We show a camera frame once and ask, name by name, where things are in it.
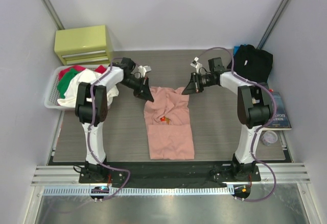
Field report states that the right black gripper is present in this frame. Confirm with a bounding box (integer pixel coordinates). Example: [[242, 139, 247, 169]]
[[182, 72, 216, 96]]

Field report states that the slotted cable duct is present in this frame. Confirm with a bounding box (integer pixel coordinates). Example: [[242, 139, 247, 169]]
[[43, 185, 234, 197]]

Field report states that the red green garment in basket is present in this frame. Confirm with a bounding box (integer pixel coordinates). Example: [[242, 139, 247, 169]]
[[57, 65, 109, 98]]

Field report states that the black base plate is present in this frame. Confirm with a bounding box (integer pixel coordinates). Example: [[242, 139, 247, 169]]
[[73, 161, 261, 189]]

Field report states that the yellow-green drawer box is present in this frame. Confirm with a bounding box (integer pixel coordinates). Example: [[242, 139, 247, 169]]
[[54, 25, 113, 65]]

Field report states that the black t-shirt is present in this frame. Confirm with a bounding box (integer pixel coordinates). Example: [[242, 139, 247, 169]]
[[233, 44, 273, 83]]

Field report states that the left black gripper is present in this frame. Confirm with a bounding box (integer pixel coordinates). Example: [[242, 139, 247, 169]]
[[120, 76, 154, 103]]

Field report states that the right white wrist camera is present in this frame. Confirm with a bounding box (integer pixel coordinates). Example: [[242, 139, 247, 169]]
[[191, 57, 202, 73]]

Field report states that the clear plastic cup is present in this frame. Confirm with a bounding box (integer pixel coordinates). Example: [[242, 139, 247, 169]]
[[261, 131, 278, 146]]

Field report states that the aluminium frame rail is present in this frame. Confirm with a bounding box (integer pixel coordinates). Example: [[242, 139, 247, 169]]
[[31, 163, 311, 186]]

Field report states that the dark blue book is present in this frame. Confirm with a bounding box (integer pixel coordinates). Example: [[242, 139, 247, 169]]
[[264, 92, 292, 131]]

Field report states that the pink printed t-shirt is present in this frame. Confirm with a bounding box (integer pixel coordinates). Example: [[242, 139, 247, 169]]
[[144, 87, 195, 161]]

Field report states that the blue garment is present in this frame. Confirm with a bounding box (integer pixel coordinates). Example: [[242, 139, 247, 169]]
[[233, 45, 240, 55]]

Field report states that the aluminium corner post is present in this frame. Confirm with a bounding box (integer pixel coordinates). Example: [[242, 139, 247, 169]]
[[257, 0, 291, 49], [41, 0, 64, 30]]

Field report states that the left aluminium corner post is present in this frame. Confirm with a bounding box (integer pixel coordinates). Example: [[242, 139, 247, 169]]
[[41, 0, 64, 30]]

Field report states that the right aluminium corner post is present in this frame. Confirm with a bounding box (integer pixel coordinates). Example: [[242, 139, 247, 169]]
[[257, 0, 291, 49]]

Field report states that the white plastic basket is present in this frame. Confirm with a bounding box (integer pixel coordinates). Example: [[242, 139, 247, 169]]
[[44, 65, 124, 110]]

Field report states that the white t-shirt in basket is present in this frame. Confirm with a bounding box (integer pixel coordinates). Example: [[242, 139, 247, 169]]
[[56, 68, 120, 107]]

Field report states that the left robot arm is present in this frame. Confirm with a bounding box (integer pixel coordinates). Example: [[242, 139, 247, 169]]
[[75, 58, 154, 183]]

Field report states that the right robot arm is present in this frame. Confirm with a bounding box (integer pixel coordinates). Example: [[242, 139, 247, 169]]
[[182, 57, 276, 181]]

